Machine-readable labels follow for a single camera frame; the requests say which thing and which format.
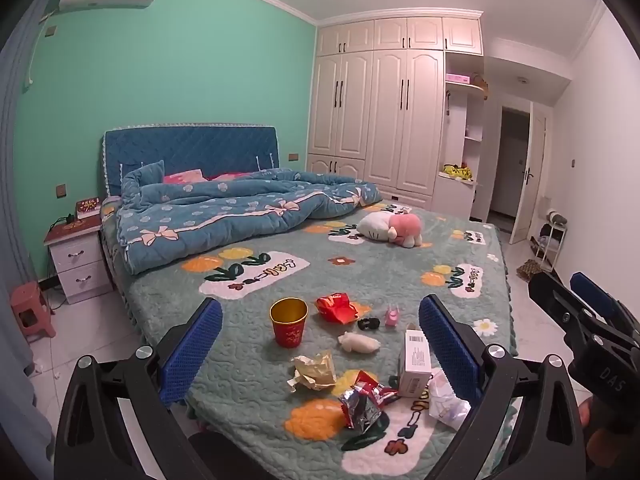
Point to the white cardboard box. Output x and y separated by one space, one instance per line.
415 365

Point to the red box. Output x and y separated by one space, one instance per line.
88 207

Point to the white and pink cat plush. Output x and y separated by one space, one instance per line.
385 227

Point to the pink box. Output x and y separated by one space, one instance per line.
457 79

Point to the gold and red paper cup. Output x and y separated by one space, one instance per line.
289 325

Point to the blue bow-print quilt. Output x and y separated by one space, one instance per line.
225 210

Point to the person's right hand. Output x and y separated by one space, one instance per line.
602 442

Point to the white bedside table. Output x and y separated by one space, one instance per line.
80 265

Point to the yellow plush toy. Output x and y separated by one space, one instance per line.
456 171

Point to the crumpled gold wrapper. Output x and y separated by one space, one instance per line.
315 372

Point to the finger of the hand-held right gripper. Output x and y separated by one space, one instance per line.
592 291
555 305

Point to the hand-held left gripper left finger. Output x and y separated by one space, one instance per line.
192 350

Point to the pink plastic stool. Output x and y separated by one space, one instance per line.
30 305

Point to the grey curtain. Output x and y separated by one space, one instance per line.
20 310

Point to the pink pillow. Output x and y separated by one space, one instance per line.
182 176

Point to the white door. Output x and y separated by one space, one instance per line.
530 175

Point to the red crumpled wrapper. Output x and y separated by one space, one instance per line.
340 309

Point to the crumpled clear plastic wrapper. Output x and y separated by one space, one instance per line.
447 405

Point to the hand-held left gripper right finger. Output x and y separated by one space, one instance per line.
447 350

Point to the brown patterned floor mat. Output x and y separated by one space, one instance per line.
529 270

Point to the silver and red snack packet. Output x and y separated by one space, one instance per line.
362 405

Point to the small pink clip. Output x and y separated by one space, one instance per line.
392 318

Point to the blue quilted headboard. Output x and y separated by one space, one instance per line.
200 147

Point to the cream wardrobe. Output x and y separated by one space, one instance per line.
380 110

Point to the white cotton wad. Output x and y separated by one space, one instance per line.
357 343

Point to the white shoe rack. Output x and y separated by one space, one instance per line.
550 240

